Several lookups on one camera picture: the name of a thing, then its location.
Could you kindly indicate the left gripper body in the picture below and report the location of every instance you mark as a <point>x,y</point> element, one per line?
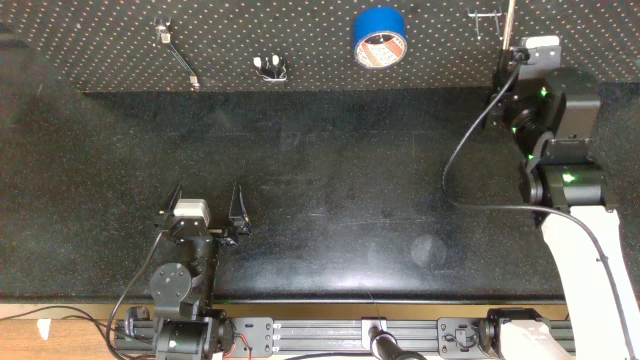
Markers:
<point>195,232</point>

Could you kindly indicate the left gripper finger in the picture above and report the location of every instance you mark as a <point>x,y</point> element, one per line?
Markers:
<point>174,200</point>
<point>239,212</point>

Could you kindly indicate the wrench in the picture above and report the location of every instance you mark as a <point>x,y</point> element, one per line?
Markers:
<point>180,56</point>

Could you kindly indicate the black and white pliers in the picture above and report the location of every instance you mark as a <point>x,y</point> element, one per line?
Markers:
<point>274,60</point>

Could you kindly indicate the roll of blue tape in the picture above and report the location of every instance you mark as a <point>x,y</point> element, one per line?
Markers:
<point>377,22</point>

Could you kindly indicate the hammer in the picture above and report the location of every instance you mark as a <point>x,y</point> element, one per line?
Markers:
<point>509,25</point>

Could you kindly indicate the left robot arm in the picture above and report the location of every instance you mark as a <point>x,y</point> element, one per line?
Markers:
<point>172,282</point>

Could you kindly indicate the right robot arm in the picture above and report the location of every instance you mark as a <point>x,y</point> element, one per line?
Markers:
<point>585,260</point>

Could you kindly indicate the black pegboard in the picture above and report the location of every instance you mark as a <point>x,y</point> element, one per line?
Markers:
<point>300,40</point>

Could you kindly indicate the white tape piece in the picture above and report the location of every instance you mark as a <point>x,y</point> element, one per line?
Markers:
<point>44,327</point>

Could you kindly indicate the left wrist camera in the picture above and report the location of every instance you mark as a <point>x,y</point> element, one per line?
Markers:
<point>191,209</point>

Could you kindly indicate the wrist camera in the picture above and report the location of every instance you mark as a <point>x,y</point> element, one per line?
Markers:
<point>540,42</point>
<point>191,209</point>

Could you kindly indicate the mounting rail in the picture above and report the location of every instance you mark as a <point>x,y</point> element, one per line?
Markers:
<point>320,335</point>

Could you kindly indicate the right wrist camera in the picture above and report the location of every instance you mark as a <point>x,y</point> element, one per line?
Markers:
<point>540,42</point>

